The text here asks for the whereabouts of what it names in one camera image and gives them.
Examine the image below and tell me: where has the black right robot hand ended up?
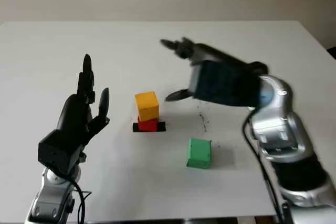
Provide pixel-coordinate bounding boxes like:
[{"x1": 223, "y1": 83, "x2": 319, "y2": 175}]
[{"x1": 160, "y1": 37, "x2": 269, "y2": 102}]

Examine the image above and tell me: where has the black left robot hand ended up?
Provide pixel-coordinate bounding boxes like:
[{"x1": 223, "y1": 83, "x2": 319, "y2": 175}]
[{"x1": 57, "y1": 54, "x2": 110, "y2": 146}]

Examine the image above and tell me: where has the yellow wooden block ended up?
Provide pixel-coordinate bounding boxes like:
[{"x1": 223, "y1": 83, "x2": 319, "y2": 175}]
[{"x1": 134, "y1": 91, "x2": 160, "y2": 121}]

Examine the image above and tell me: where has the red wooden block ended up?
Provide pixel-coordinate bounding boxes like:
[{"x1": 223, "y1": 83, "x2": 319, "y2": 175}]
[{"x1": 138, "y1": 118, "x2": 159, "y2": 132}]

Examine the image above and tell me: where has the green wooden block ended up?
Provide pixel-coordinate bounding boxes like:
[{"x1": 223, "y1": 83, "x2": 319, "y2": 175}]
[{"x1": 186, "y1": 137, "x2": 213, "y2": 170}]

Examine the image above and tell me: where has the black tape strip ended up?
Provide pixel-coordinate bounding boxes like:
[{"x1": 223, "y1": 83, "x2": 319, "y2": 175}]
[{"x1": 133, "y1": 121, "x2": 167, "y2": 133}]

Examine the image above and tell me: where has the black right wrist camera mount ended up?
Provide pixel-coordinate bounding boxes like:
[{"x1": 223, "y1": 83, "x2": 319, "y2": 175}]
[{"x1": 190, "y1": 60, "x2": 261, "y2": 108}]

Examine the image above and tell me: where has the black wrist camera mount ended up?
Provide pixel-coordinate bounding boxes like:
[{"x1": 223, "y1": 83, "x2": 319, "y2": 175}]
[
  {"x1": 38, "y1": 129, "x2": 88, "y2": 177},
  {"x1": 190, "y1": 60, "x2": 261, "y2": 108}
]

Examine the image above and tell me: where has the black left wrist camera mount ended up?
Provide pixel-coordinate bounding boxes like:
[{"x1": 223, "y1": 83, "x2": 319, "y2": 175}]
[{"x1": 38, "y1": 129, "x2": 88, "y2": 177}]

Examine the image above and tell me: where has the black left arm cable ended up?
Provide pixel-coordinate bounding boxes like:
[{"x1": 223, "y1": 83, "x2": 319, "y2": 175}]
[{"x1": 65, "y1": 176, "x2": 93, "y2": 224}]

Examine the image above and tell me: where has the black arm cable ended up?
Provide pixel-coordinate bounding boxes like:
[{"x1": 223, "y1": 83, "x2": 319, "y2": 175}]
[
  {"x1": 242, "y1": 113, "x2": 287, "y2": 224},
  {"x1": 65, "y1": 176, "x2": 93, "y2": 224}
]

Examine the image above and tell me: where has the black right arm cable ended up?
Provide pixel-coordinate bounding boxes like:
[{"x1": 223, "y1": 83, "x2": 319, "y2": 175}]
[{"x1": 242, "y1": 113, "x2": 287, "y2": 224}]

